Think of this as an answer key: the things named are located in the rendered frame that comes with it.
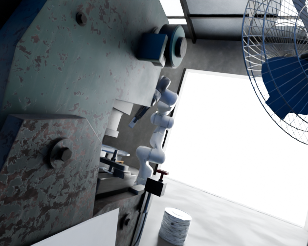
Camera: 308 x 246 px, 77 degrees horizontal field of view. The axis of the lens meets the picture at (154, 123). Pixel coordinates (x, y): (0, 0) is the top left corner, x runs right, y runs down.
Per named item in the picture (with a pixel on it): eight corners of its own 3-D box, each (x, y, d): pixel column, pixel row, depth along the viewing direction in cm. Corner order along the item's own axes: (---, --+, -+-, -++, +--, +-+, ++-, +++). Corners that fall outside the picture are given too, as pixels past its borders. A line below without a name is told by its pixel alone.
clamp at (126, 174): (100, 166, 93) (107, 146, 94) (130, 178, 86) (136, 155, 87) (92, 166, 87) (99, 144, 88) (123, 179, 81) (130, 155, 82)
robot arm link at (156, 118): (172, 110, 179) (155, 106, 183) (171, 102, 162) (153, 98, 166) (166, 129, 174) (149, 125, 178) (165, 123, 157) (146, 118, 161)
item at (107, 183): (69, 159, 116) (73, 150, 116) (133, 186, 98) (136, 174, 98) (20, 158, 88) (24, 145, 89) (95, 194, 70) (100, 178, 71)
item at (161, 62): (154, 79, 99) (165, 39, 101) (174, 82, 95) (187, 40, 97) (134, 56, 79) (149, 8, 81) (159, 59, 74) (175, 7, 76)
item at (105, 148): (64, 138, 99) (65, 136, 99) (99, 144, 125) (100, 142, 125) (109, 154, 87) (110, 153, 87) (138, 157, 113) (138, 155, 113)
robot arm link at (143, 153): (131, 172, 165) (139, 144, 167) (151, 178, 162) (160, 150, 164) (127, 173, 154) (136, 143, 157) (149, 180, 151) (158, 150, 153)
